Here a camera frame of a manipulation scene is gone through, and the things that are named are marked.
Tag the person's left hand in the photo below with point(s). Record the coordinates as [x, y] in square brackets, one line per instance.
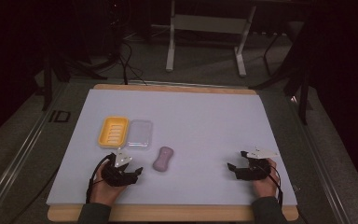
[104, 190]

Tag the person's right hand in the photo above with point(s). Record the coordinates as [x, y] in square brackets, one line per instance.
[265, 185]

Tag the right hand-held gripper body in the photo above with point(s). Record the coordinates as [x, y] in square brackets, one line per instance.
[256, 168]

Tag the clear plastic lid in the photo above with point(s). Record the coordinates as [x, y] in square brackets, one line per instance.
[140, 133]

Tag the pink soap bar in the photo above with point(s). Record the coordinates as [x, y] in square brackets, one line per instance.
[163, 158]

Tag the white metal stand frame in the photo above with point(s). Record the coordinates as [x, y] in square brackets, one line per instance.
[209, 24]

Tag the black tripod stand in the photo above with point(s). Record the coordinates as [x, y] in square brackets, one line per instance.
[301, 81]
[48, 77]

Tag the metal floor rail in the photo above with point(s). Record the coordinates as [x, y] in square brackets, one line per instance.
[323, 174]
[15, 161]

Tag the white table mat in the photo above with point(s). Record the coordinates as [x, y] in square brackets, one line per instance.
[199, 124]

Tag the wooden table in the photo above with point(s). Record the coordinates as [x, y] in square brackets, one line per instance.
[167, 214]

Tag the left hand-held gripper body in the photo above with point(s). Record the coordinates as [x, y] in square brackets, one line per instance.
[118, 175]

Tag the yellow soap dish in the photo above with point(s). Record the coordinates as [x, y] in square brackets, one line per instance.
[113, 132]

